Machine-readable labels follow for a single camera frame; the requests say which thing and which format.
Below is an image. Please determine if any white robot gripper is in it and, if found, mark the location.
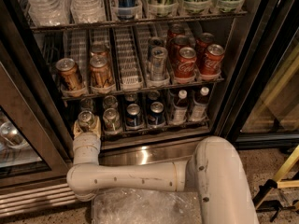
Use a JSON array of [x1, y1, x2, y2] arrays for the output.
[[73, 116, 102, 165]]

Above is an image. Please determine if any red coca-cola can rear right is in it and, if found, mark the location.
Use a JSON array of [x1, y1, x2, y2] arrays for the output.
[[195, 33, 214, 59]]

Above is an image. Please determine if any left glass fridge door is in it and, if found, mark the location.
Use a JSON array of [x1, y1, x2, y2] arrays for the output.
[[0, 38, 71, 192]]

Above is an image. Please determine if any empty white can track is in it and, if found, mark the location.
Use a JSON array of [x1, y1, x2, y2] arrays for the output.
[[113, 27, 144, 91]]

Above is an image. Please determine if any red coca-cola can front right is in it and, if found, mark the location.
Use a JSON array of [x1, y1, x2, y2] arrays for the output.
[[199, 44, 224, 76]]

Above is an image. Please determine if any blue pepsi can front left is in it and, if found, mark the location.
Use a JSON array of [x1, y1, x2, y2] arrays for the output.
[[126, 104, 142, 128]]

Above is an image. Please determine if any red blue can top shelf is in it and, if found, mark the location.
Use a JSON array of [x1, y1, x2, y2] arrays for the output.
[[112, 0, 135, 21]]

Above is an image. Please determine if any white cap bottle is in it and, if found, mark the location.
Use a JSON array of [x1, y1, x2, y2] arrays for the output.
[[170, 90, 189, 125], [189, 87, 209, 122]]

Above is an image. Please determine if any clear water bottle right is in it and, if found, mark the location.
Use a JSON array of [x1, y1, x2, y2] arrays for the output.
[[71, 0, 106, 23]]

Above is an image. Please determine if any gold can far left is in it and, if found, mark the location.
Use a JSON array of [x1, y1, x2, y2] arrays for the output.
[[55, 58, 83, 91]]

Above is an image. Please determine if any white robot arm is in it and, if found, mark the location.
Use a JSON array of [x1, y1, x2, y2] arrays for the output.
[[66, 121, 259, 224]]

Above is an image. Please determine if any blue pepsi can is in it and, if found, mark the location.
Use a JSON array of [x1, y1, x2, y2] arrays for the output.
[[148, 102, 164, 125], [126, 104, 142, 128], [147, 91, 161, 104], [124, 93, 138, 105]]

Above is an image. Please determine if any red coca-cola can middle left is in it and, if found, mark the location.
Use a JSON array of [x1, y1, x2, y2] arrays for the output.
[[169, 35, 191, 61]]

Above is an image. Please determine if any white cap bottle left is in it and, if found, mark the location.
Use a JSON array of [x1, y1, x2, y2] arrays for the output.
[[170, 90, 189, 125]]

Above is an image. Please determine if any red coca-cola can front left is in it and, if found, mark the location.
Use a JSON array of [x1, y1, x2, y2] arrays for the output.
[[174, 47, 197, 78]]

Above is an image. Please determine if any clear water bottle left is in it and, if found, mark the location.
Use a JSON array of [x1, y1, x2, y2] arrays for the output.
[[28, 0, 69, 27]]

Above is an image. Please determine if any red coca-cola can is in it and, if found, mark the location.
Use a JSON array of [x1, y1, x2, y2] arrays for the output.
[[169, 35, 191, 61], [174, 47, 197, 78], [166, 23, 185, 43], [199, 44, 224, 76], [195, 33, 214, 59]]

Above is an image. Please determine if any silver can front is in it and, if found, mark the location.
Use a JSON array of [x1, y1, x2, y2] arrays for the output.
[[150, 47, 168, 81]]

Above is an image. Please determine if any silver can rear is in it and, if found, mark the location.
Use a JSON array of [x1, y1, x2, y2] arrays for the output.
[[148, 36, 164, 61]]

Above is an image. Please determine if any red coca-cola can rear left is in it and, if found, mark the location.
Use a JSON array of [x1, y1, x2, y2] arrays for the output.
[[166, 23, 185, 43]]

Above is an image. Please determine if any silver can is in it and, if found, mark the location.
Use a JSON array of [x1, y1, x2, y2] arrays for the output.
[[150, 47, 168, 81], [148, 36, 164, 61]]

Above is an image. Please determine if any right glass fridge door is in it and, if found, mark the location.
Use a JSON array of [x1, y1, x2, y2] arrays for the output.
[[218, 0, 299, 149]]

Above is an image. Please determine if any blue pepsi can front right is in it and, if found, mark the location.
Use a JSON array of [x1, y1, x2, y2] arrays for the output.
[[148, 102, 164, 125]]

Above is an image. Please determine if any steel fridge base grille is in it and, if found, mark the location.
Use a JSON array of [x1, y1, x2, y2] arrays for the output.
[[0, 137, 203, 218]]

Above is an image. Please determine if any yellow black cart frame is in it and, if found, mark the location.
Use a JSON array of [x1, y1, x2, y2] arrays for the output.
[[253, 145, 299, 223]]

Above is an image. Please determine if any glass fridge door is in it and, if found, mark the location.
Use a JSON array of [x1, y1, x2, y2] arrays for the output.
[[218, 0, 299, 149], [0, 38, 71, 192]]

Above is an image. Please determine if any gold can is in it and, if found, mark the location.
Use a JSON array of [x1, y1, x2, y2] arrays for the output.
[[90, 55, 114, 88], [55, 58, 83, 91], [90, 44, 109, 58]]

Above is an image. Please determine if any blue pepsi can rear right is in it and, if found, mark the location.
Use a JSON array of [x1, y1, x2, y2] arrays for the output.
[[147, 91, 161, 104]]

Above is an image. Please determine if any white cap bottle right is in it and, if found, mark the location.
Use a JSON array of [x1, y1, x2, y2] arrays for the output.
[[189, 87, 209, 122]]

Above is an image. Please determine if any clear water bottle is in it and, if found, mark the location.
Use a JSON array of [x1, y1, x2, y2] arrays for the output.
[[28, 0, 69, 27], [71, 0, 106, 23]]

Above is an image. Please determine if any can behind left door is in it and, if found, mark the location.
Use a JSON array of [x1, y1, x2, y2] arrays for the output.
[[0, 121, 28, 149]]

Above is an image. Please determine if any blue pepsi can rear left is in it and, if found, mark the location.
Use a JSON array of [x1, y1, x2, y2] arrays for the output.
[[124, 93, 138, 105]]

